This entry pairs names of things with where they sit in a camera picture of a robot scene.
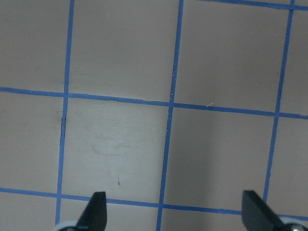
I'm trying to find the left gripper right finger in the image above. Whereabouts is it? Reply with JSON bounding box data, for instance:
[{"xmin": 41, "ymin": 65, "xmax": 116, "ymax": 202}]
[{"xmin": 242, "ymin": 190, "xmax": 289, "ymax": 231}]

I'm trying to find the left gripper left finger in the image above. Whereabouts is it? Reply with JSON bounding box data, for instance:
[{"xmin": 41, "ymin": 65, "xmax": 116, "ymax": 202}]
[{"xmin": 76, "ymin": 192, "xmax": 107, "ymax": 231}]

